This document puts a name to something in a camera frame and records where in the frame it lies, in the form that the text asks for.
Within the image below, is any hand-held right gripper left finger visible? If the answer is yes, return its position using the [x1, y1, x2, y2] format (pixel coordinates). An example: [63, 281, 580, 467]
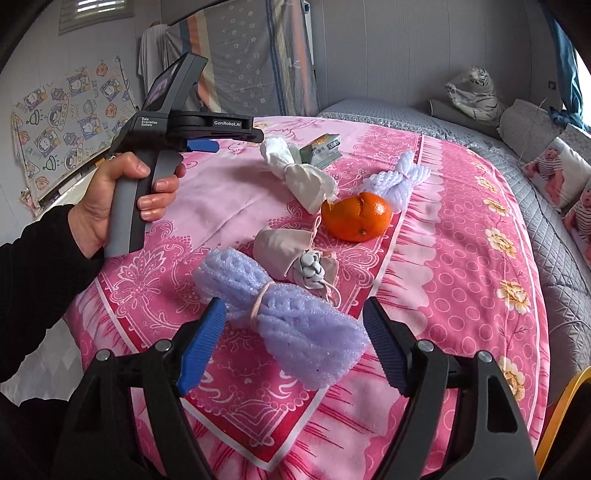
[58, 298, 227, 480]

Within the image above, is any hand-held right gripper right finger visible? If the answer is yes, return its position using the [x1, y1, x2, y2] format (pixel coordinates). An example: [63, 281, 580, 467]
[362, 298, 539, 480]

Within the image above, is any purple foam net bundle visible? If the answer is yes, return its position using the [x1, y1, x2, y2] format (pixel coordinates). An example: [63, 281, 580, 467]
[193, 249, 370, 391]

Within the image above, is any small white bundle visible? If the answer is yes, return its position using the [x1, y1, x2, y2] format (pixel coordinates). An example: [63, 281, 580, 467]
[259, 138, 339, 215]

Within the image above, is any small green carton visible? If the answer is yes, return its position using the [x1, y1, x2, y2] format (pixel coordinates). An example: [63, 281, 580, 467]
[299, 133, 342, 168]

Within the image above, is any beige cloth bundle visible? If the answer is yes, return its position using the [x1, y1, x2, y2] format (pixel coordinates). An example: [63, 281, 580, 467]
[254, 217, 340, 305]

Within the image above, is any orange mandarin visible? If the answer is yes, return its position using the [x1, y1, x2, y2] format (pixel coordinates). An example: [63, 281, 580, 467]
[321, 192, 393, 243]

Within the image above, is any white foam net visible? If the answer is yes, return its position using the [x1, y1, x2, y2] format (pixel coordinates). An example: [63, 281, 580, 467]
[358, 151, 432, 214]

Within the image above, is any yellow rimmed black trash bin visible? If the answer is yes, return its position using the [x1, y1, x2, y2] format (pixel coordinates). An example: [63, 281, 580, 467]
[536, 364, 591, 472]

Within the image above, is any person's left forearm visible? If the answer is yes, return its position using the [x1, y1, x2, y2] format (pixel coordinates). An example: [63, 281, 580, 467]
[0, 203, 106, 384]

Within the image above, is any person's left hand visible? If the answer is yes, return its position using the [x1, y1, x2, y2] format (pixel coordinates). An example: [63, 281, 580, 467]
[69, 152, 188, 259]

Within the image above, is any white hanging garment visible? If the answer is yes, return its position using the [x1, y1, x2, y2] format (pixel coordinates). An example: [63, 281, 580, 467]
[137, 25, 178, 112]

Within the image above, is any striped bed sheet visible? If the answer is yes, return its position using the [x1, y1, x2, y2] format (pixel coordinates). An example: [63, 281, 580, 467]
[164, 0, 321, 123]

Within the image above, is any pink floral blanket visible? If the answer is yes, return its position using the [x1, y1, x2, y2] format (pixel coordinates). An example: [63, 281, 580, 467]
[65, 115, 552, 480]

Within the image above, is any window blind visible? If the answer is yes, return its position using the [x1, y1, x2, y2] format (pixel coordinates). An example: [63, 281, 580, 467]
[58, 0, 162, 35]

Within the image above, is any grey quilted sofa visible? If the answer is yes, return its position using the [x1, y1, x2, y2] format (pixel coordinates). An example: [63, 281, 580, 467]
[318, 97, 591, 407]

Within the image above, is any baby print pillow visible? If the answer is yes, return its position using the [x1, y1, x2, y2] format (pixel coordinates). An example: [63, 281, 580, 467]
[523, 137, 591, 209]
[562, 182, 591, 266]

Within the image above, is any grey pillow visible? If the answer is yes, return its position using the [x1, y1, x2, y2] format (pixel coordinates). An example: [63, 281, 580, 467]
[427, 99, 502, 139]

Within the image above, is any white tiger plush toy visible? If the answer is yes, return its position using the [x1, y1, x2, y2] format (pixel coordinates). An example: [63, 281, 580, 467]
[445, 66, 506, 126]

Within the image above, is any short blue curtain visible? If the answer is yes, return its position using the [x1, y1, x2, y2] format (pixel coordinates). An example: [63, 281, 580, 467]
[547, 18, 591, 134]

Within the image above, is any cartoon printed wall cloth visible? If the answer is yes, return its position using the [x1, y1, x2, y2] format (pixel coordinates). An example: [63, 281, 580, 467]
[11, 55, 139, 217]

